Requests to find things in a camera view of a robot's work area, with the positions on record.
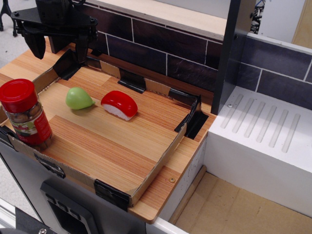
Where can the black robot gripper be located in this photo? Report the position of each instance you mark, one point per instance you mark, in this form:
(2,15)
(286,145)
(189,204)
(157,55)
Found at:
(56,18)

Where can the red-capped basil spice bottle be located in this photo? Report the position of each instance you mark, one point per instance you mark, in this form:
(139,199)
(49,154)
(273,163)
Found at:
(23,108)

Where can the taped cardboard fence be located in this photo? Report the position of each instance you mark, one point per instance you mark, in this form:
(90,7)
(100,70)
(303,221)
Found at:
(127,162)

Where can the green toy pear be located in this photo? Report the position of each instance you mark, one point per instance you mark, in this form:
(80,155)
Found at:
(77,99)

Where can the red toy sushi piece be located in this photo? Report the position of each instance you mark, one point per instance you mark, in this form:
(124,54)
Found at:
(119,104)

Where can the white grooved sink drainboard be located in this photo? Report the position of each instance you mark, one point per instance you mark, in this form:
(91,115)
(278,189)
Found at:
(263,145)

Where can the dark grey vertical post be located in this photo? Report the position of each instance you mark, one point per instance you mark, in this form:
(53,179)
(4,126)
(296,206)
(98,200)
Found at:
(238,26)

